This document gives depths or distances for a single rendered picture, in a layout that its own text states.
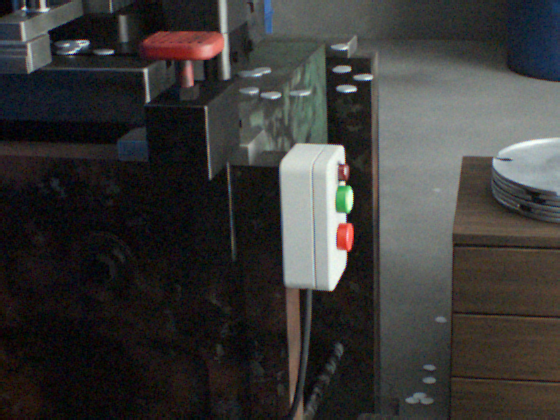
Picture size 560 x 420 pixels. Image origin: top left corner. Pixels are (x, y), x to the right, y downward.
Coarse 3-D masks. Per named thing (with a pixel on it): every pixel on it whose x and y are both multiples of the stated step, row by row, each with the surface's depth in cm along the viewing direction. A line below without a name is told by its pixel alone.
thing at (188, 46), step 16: (160, 32) 102; (176, 32) 102; (192, 32) 102; (208, 32) 102; (144, 48) 98; (160, 48) 98; (176, 48) 97; (192, 48) 97; (208, 48) 97; (176, 64) 100; (176, 80) 101; (192, 80) 101
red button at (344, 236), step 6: (342, 228) 111; (348, 228) 111; (336, 234) 111; (342, 234) 111; (348, 234) 111; (336, 240) 111; (342, 240) 111; (348, 240) 111; (342, 246) 112; (348, 246) 112
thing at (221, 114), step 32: (160, 96) 102; (192, 96) 101; (224, 96) 103; (160, 128) 100; (192, 128) 100; (224, 128) 104; (160, 160) 102; (192, 160) 101; (224, 160) 104; (192, 192) 111; (224, 192) 110; (224, 224) 111; (224, 256) 113
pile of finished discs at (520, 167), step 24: (528, 144) 187; (552, 144) 187; (504, 168) 176; (528, 168) 176; (552, 168) 173; (504, 192) 172; (528, 192) 168; (552, 192) 164; (528, 216) 168; (552, 216) 165
